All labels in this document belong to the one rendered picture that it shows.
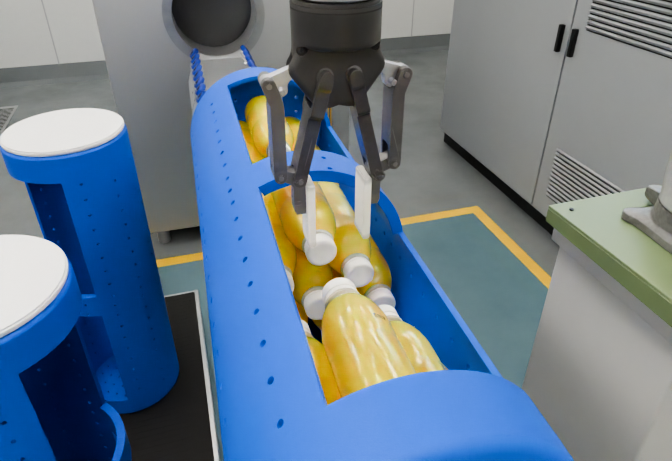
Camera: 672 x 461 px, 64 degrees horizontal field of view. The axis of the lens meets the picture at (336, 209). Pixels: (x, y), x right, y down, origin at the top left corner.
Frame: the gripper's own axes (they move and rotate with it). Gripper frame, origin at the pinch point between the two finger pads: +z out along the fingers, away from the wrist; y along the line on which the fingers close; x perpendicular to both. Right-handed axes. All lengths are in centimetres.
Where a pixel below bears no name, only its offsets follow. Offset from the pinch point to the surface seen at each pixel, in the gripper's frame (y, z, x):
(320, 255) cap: -0.2, 11.4, -7.9
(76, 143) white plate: 40, 23, -80
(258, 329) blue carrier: 9.4, 7.0, 7.4
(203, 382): 22, 112, -82
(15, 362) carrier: 41, 29, -18
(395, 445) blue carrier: 2.5, 3.6, 23.9
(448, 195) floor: -122, 127, -196
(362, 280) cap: -5.9, 16.8, -8.1
